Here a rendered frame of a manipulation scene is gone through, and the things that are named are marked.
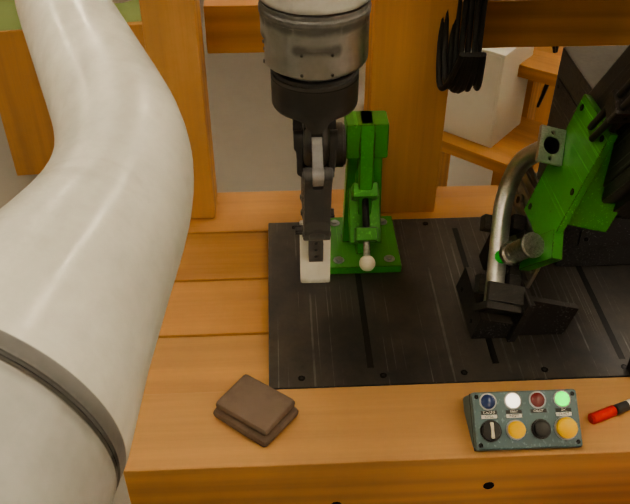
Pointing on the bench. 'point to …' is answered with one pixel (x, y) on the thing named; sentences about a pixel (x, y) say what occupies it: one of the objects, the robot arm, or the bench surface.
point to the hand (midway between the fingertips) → (315, 252)
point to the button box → (502, 414)
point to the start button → (566, 427)
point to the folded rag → (255, 410)
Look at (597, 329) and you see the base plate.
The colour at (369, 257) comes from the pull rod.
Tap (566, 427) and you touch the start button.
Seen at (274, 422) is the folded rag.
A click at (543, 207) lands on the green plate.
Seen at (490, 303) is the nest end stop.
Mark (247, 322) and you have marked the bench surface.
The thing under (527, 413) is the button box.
